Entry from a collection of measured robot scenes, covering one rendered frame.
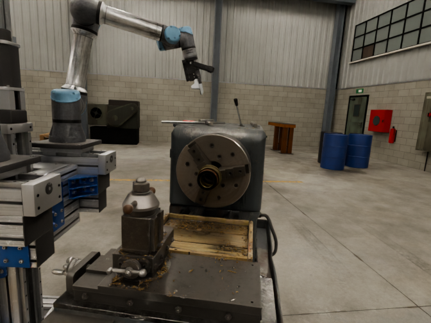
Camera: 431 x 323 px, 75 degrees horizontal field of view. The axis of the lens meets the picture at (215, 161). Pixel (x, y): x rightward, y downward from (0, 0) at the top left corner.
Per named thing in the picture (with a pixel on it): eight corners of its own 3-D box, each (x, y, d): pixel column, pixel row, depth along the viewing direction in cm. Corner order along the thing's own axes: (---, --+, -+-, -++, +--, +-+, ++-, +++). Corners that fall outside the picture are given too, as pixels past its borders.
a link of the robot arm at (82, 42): (52, 114, 129) (72, -8, 123) (59, 113, 143) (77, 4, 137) (80, 120, 133) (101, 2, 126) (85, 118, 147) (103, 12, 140)
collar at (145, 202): (131, 198, 66) (131, 186, 65) (163, 201, 65) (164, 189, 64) (115, 209, 58) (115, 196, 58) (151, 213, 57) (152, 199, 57)
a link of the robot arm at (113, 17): (67, -17, 112) (184, 23, 128) (72, -7, 123) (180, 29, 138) (62, 12, 114) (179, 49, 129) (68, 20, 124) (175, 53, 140)
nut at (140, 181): (136, 189, 63) (136, 174, 62) (152, 190, 63) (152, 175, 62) (128, 194, 59) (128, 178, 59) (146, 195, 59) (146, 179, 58)
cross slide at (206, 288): (99, 259, 75) (98, 243, 74) (259, 279, 70) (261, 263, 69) (55, 300, 59) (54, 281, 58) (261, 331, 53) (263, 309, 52)
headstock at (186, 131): (190, 176, 196) (192, 120, 189) (258, 182, 190) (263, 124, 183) (163, 204, 138) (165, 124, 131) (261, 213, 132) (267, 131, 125)
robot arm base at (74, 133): (41, 141, 120) (40, 118, 118) (60, 138, 135) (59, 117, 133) (76, 143, 120) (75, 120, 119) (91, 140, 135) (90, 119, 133)
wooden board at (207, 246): (166, 221, 117) (166, 212, 116) (252, 229, 113) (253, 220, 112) (136, 257, 88) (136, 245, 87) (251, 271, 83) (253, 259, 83)
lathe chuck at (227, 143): (177, 195, 129) (185, 127, 123) (245, 207, 126) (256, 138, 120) (172, 201, 121) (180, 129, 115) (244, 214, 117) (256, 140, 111)
